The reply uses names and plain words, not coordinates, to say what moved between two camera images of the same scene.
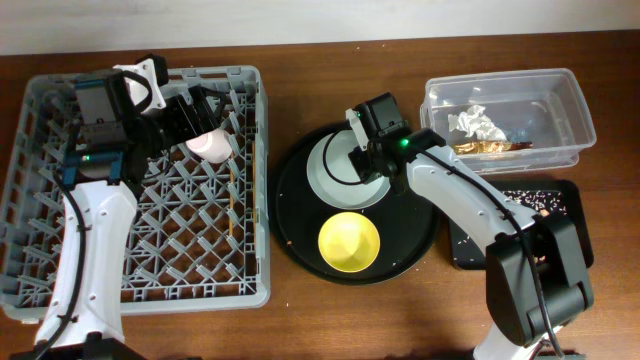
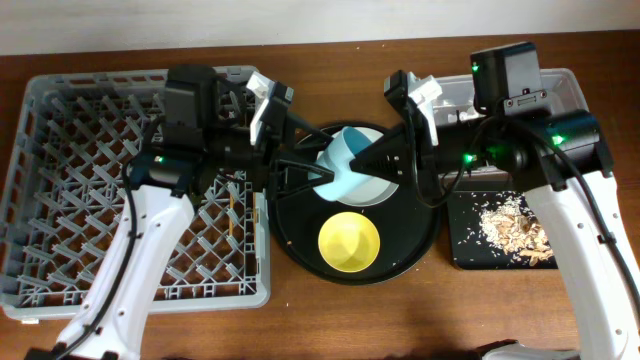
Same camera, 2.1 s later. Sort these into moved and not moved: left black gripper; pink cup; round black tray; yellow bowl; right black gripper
Moved: pink cup; right black gripper; left black gripper
Not moved: round black tray; yellow bowl
